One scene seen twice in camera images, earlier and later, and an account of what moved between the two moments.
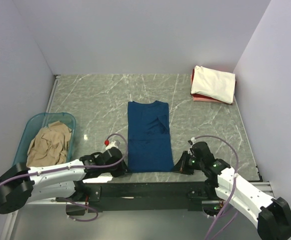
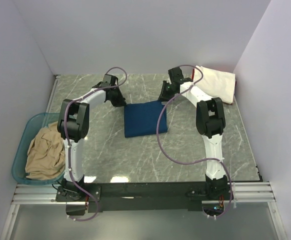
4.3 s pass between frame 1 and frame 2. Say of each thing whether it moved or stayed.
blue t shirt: moved
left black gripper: moved
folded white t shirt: stayed
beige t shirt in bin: stayed
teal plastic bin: stayed
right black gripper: moved
